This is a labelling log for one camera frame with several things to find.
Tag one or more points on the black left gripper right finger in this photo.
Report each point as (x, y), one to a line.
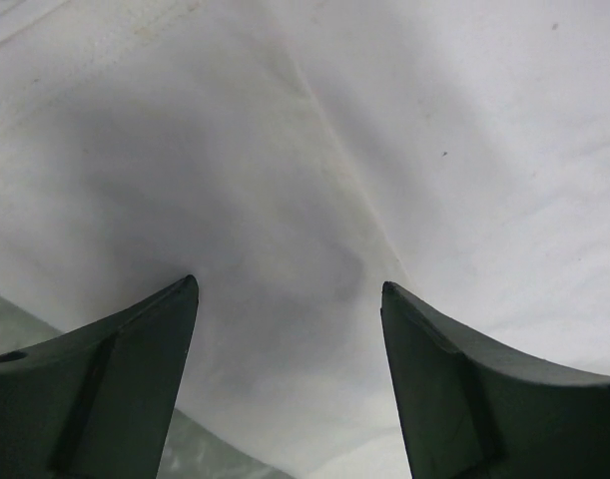
(472, 407)

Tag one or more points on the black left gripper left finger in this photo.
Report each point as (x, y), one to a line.
(97, 402)

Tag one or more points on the cream white t shirt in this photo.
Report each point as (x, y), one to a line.
(294, 156)

